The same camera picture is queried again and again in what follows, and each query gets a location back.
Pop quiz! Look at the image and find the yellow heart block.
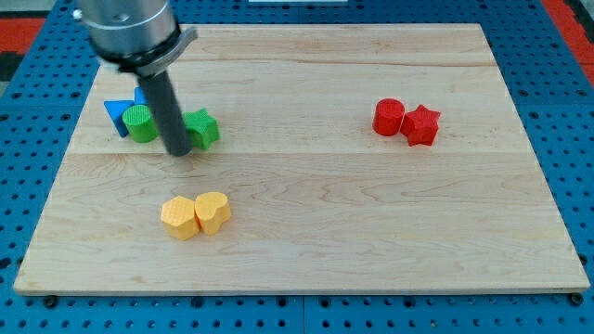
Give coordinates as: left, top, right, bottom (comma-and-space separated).
194, 192, 232, 235

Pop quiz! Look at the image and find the green star block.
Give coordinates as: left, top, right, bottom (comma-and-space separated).
184, 109, 220, 150

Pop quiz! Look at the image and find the green cylinder block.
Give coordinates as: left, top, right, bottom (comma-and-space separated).
123, 105, 159, 143

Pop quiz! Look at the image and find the red star block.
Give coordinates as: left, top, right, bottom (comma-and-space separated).
400, 105, 441, 147

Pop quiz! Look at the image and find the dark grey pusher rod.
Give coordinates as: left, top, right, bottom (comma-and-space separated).
137, 71, 192, 157

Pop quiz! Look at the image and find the yellow hexagon block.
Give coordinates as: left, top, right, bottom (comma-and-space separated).
161, 196, 200, 240

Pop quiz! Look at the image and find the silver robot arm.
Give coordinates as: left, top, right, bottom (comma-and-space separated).
72, 0, 198, 157

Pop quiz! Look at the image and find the blue triangle block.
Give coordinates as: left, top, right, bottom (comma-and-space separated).
103, 100, 134, 137

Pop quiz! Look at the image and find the blue cube block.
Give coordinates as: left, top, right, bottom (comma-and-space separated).
134, 87, 148, 105

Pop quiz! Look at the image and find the red cylinder block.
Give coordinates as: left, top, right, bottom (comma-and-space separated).
372, 98, 405, 136

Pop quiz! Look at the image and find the wooden board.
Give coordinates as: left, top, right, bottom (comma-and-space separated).
14, 24, 590, 296

